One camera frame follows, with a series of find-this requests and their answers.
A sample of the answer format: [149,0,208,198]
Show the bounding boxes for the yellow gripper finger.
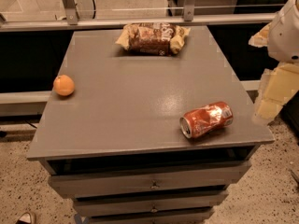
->
[252,63,299,125]
[249,23,270,48]

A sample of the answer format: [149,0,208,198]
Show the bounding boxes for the brown chip bag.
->
[116,22,191,56]

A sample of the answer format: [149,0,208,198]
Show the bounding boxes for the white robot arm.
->
[249,0,299,125]

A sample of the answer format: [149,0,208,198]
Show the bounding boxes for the crushed red coke can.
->
[179,102,234,139]

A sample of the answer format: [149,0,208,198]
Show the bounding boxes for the grey drawer cabinet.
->
[26,25,276,224]

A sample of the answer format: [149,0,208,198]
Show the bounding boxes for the bottom grey drawer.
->
[89,208,214,224]

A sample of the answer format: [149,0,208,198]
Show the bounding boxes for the grey drawer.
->
[89,208,214,224]
[49,161,251,198]
[74,190,228,217]

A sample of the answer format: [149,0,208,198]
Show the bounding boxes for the middle grey drawer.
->
[74,190,228,217]

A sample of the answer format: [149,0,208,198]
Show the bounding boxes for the orange fruit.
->
[53,75,75,96]

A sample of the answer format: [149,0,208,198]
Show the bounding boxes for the top grey drawer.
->
[49,161,251,198]

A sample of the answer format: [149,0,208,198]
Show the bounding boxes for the shoe tip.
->
[15,212,36,224]

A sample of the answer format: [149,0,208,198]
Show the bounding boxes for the metal railing frame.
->
[0,0,288,32]

